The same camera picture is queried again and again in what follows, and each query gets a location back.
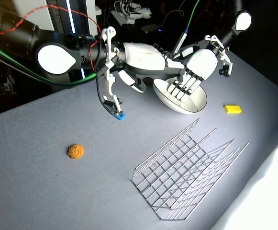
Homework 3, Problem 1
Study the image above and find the yellow block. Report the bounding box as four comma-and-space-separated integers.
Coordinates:
223, 104, 243, 114

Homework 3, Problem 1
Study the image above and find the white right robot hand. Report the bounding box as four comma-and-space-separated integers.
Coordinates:
118, 42, 187, 93

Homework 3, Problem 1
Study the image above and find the thick green cable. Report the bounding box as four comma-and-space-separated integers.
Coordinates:
0, 45, 98, 86

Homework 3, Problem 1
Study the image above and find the black flat box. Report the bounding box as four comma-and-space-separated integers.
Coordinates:
140, 23, 160, 34

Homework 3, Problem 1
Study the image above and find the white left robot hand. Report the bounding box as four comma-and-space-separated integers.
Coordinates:
167, 44, 220, 101

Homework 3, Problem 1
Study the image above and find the red twisted wire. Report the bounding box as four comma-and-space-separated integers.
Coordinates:
0, 4, 104, 72

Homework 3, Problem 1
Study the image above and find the silver wire rack shelf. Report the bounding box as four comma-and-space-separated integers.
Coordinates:
131, 118, 251, 220

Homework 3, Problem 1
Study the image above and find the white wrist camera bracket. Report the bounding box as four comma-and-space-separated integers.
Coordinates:
97, 26, 124, 118
204, 34, 234, 77

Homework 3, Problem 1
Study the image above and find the green cable with grey plug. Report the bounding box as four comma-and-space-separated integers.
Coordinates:
173, 0, 201, 55

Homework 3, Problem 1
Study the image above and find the white round plate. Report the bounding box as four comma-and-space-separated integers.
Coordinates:
152, 77, 208, 115

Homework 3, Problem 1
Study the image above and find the black camera cable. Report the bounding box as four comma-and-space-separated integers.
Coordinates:
96, 76, 117, 114

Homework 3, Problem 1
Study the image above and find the orange swirl toy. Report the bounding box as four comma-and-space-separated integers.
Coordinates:
67, 143, 85, 160

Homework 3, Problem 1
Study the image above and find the white device with blue part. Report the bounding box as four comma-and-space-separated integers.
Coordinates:
114, 0, 153, 20

